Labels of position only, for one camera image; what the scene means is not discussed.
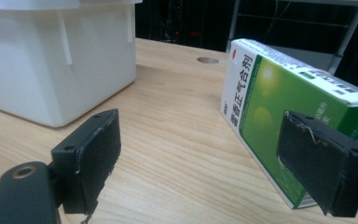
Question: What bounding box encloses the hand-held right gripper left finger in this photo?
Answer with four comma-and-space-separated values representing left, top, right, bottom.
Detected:
49, 107, 122, 224

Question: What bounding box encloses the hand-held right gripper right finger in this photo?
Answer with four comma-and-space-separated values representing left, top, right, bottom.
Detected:
276, 109, 358, 218

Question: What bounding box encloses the green and white medicine box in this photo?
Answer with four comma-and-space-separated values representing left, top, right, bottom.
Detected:
219, 38, 358, 210

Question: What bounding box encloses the white plastic storage box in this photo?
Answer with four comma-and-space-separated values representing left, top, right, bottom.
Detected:
0, 0, 144, 129

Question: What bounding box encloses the white metal desk frame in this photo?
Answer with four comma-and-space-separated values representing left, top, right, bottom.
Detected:
226, 0, 358, 77

